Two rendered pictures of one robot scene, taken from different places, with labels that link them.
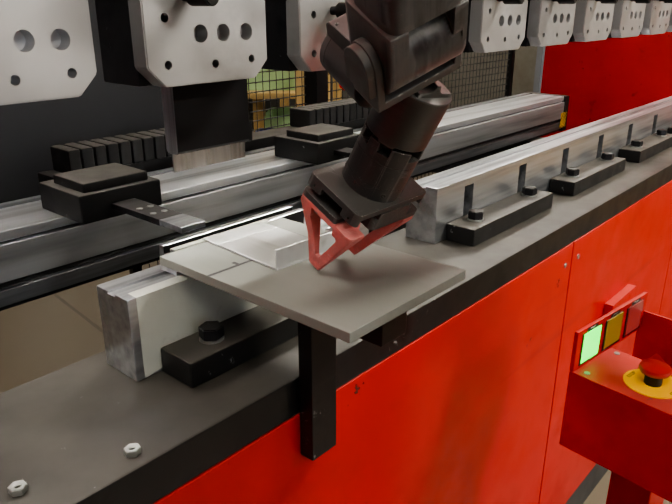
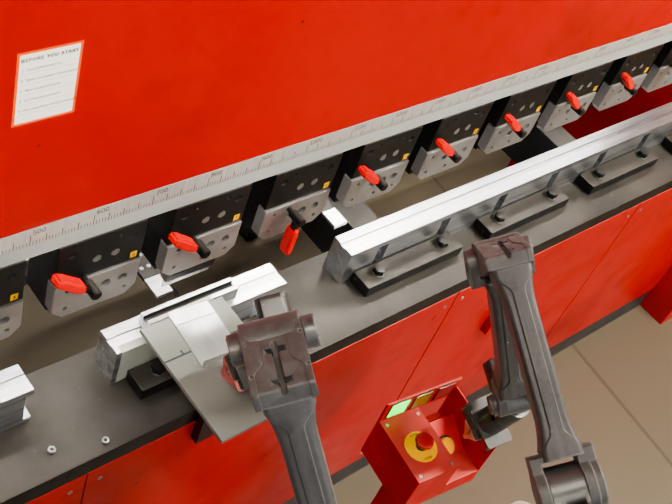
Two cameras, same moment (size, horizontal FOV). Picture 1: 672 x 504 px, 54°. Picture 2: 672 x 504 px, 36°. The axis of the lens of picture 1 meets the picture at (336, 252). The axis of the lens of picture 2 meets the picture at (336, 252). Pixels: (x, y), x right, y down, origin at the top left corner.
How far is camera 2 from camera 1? 135 cm
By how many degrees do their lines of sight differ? 24
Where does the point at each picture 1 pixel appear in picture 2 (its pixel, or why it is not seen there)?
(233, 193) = not seen: hidden behind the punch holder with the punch
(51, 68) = (114, 287)
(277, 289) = (198, 389)
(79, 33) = (132, 271)
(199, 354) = (148, 383)
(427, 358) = not seen: hidden behind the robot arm
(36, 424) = (56, 404)
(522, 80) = not seen: outside the picture
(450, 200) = (362, 258)
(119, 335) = (107, 360)
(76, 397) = (76, 387)
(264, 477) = (166, 447)
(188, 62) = (185, 262)
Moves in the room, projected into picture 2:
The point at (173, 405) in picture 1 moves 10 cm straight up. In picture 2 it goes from (128, 410) to (136, 379)
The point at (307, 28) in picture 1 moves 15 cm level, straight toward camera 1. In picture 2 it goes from (267, 222) to (251, 284)
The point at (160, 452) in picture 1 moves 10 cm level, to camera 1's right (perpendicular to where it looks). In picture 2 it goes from (118, 444) to (172, 461)
